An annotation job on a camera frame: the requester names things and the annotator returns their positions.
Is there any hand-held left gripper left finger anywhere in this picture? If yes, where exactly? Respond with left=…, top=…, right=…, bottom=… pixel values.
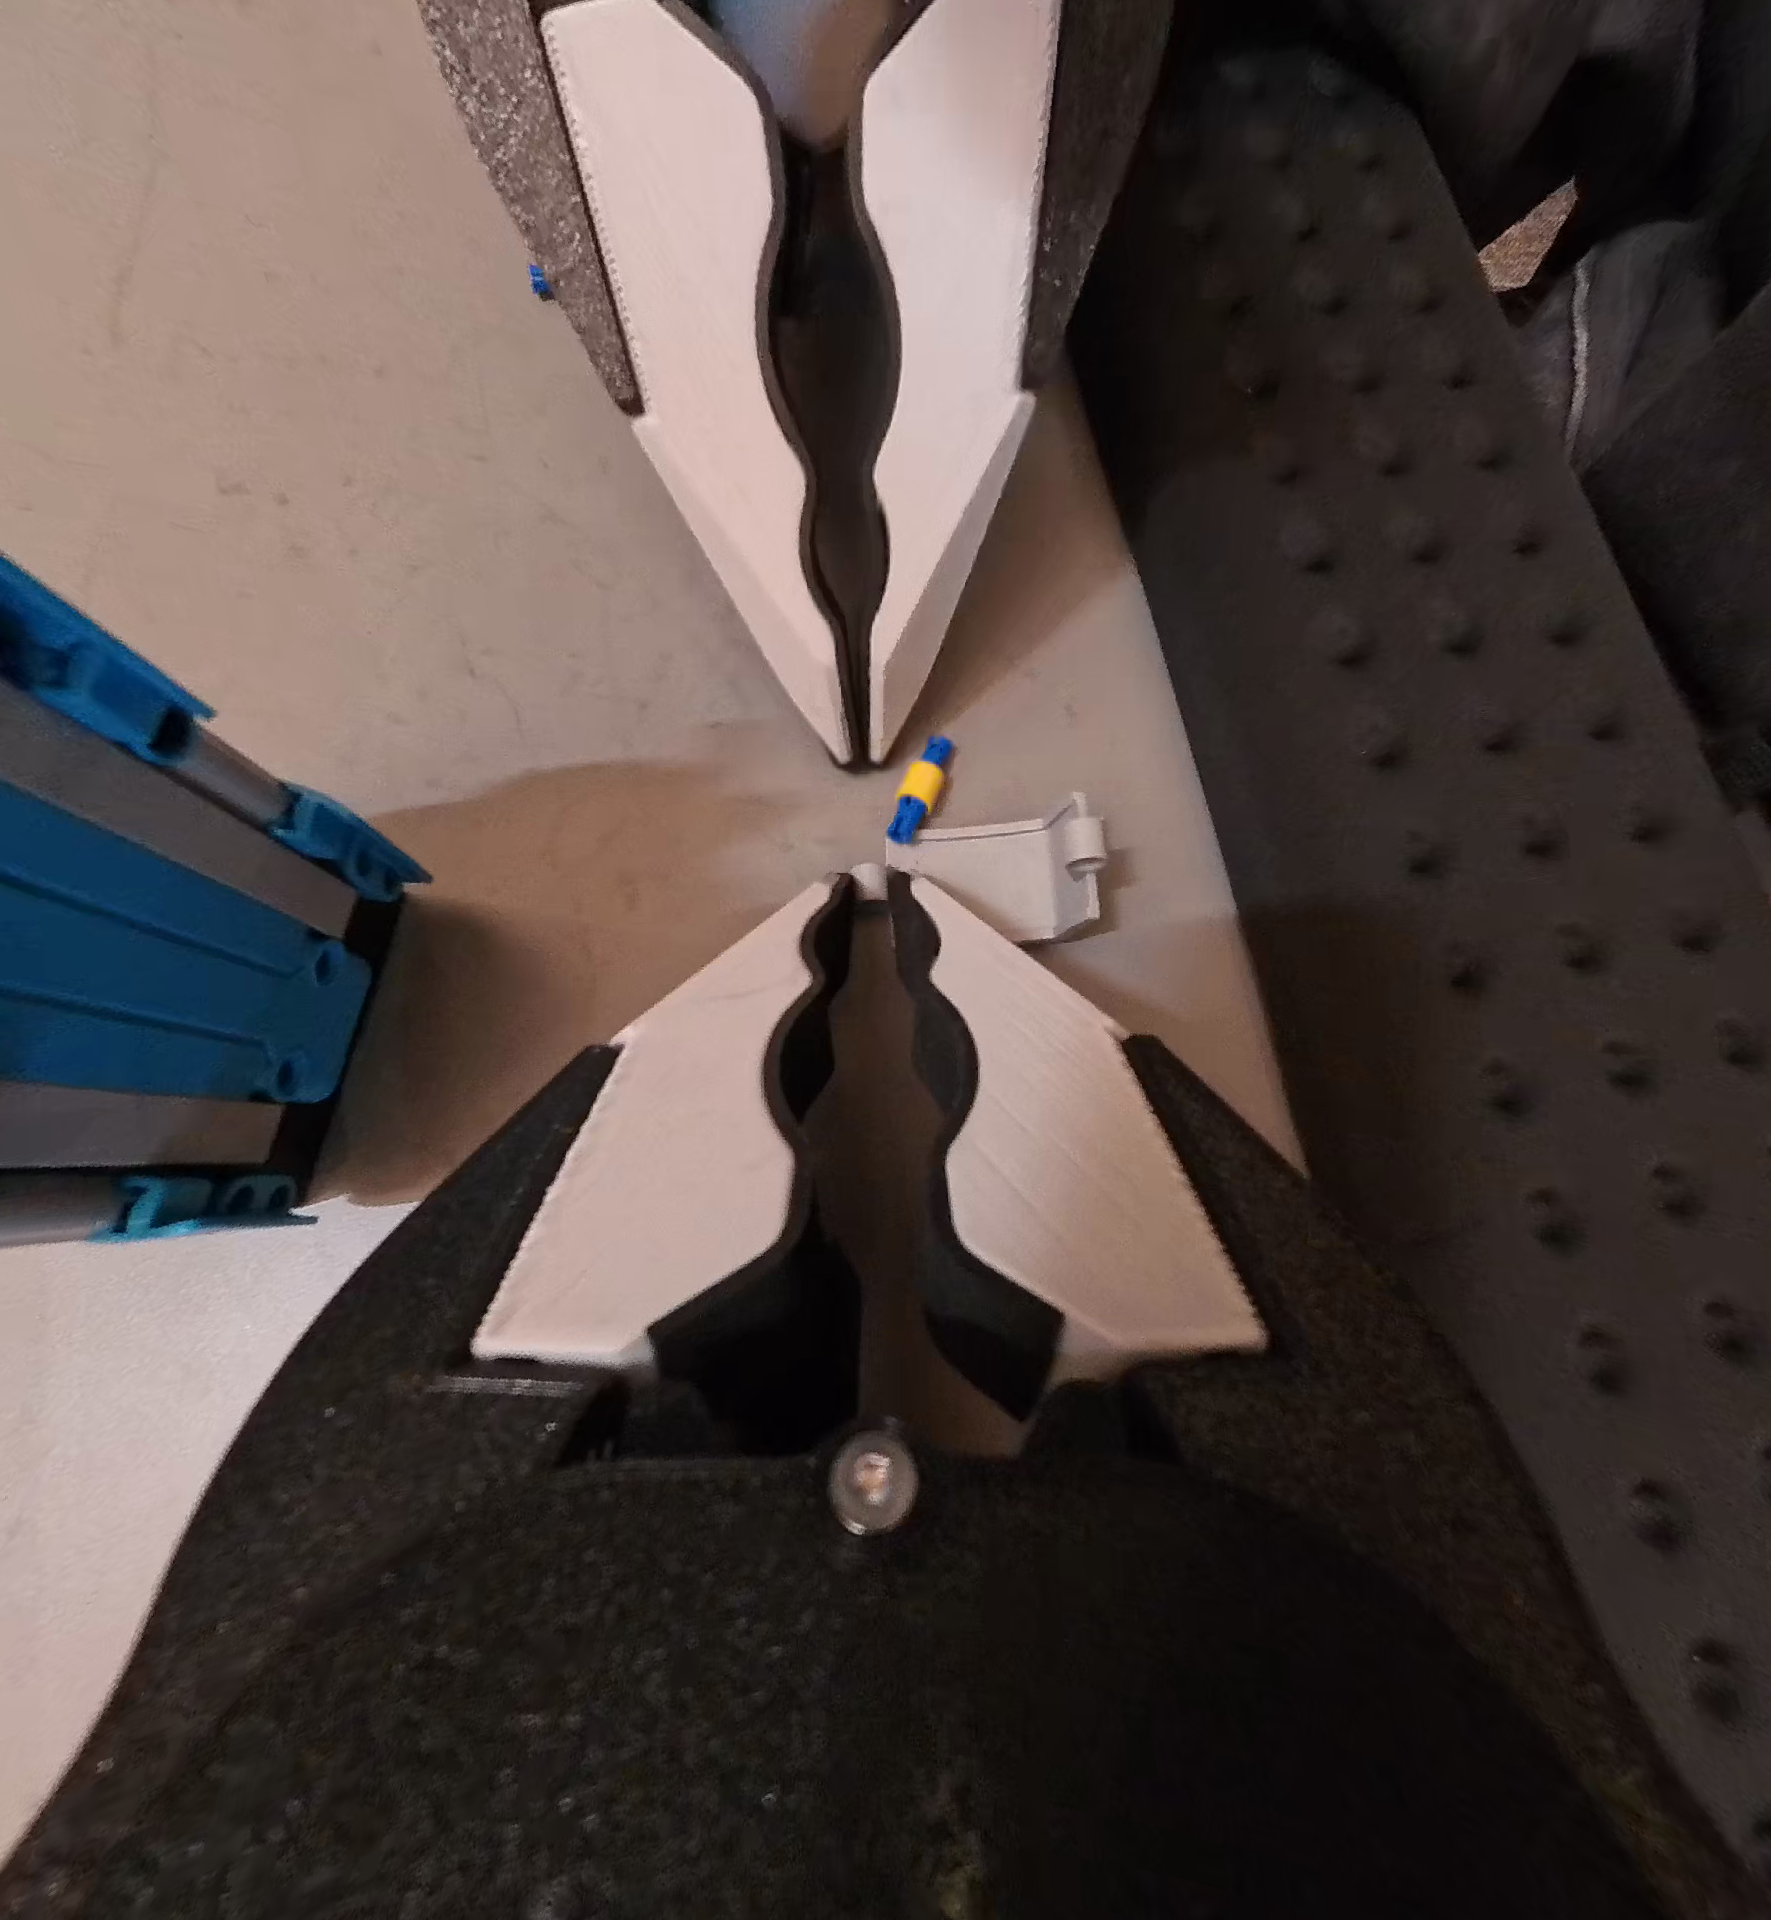
left=472, top=873, right=870, bottom=1456

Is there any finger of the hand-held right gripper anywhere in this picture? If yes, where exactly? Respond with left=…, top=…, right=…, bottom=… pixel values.
left=851, top=0, right=1062, bottom=769
left=541, top=0, right=870, bottom=769

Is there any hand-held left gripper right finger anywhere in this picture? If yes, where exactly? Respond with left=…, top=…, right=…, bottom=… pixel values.
left=888, top=873, right=1268, bottom=1456

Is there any grey curved panel piece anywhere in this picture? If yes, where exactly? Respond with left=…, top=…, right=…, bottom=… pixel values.
left=885, top=792, right=1131, bottom=945

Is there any blue pin with yellow bush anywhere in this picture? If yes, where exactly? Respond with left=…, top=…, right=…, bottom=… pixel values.
left=885, top=734, right=961, bottom=841

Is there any grey desk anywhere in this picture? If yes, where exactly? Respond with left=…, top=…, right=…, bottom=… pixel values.
left=0, top=0, right=1307, bottom=1920

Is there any blue and black brick model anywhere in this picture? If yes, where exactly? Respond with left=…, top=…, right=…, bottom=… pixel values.
left=0, top=503, right=432, bottom=1248

